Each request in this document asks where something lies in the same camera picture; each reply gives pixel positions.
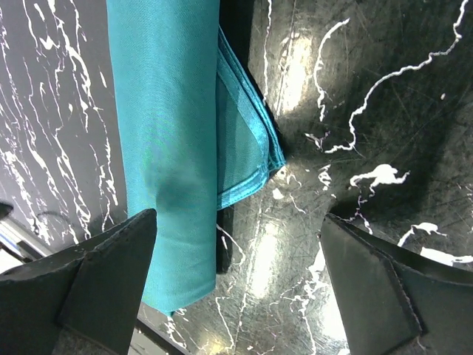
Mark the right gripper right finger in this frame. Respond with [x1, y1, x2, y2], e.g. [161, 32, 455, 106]
[319, 214, 472, 354]

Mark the teal cloth napkin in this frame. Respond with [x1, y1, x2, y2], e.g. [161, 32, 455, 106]
[106, 1, 285, 315]

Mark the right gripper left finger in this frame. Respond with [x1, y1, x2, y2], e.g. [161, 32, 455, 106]
[1, 209, 157, 354]

